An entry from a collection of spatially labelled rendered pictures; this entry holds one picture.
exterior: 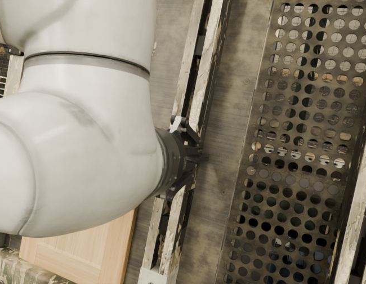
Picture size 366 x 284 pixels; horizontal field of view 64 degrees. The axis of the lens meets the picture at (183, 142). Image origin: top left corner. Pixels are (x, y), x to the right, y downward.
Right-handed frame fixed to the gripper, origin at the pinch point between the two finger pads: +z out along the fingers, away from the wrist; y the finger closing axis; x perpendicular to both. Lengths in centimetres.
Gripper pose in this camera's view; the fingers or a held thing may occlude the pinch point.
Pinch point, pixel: (197, 156)
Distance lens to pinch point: 55.4
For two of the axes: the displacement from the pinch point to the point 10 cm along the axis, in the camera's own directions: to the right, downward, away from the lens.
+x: -9.2, -2.0, 3.4
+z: 3.4, 0.2, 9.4
